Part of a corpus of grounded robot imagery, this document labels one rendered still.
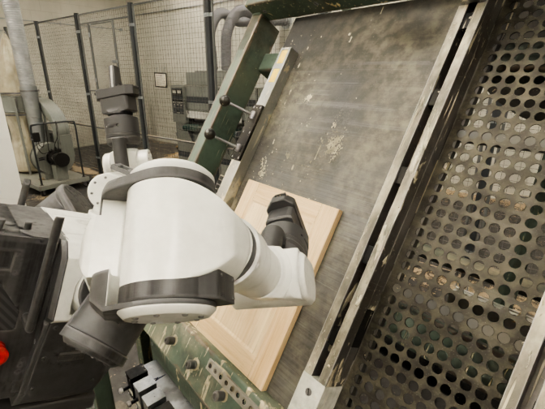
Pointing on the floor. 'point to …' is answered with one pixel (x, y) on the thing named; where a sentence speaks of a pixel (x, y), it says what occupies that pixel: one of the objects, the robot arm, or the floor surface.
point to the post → (104, 393)
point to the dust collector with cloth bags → (36, 131)
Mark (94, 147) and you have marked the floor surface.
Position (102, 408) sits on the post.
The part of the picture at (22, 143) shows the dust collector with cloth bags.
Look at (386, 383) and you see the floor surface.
